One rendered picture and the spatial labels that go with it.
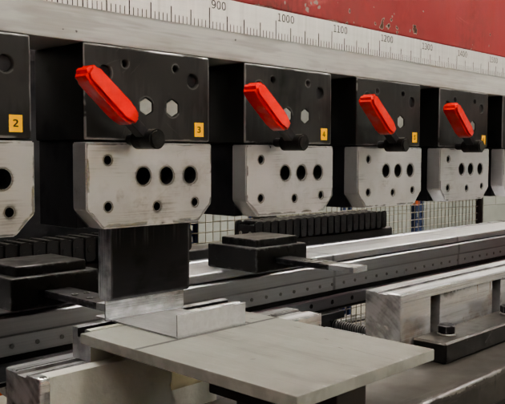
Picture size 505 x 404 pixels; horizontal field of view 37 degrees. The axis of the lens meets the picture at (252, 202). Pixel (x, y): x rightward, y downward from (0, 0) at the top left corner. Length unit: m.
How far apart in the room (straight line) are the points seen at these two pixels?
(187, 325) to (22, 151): 0.21
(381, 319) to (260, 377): 0.55
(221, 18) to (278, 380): 0.39
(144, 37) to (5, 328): 0.42
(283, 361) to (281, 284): 0.67
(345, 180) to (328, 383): 0.45
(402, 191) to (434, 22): 0.25
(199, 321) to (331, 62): 0.38
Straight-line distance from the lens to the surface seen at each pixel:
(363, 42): 0.99
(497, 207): 8.48
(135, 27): 0.73
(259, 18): 0.84
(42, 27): 0.67
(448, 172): 1.15
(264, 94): 0.78
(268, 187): 0.84
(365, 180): 0.98
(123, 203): 0.70
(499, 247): 1.95
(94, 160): 0.68
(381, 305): 1.11
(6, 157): 0.64
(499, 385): 1.11
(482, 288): 1.31
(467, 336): 1.16
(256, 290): 1.24
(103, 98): 0.65
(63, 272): 0.95
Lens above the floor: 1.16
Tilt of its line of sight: 4 degrees down
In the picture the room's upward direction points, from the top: straight up
